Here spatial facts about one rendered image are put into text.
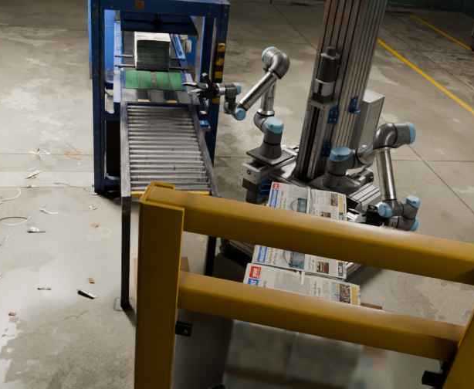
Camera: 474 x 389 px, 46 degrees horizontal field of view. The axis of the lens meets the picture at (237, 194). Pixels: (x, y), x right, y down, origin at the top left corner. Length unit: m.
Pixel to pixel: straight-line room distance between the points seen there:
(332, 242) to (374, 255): 0.08
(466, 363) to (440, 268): 0.23
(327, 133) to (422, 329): 2.40
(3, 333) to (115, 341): 0.62
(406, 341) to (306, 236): 0.32
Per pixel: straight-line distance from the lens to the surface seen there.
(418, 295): 4.13
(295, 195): 2.74
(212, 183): 3.27
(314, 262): 2.31
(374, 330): 1.20
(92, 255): 3.98
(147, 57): 4.96
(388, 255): 1.09
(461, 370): 1.27
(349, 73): 3.36
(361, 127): 3.68
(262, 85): 3.40
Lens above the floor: 2.42
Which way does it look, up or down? 31 degrees down
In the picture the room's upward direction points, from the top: 8 degrees clockwise
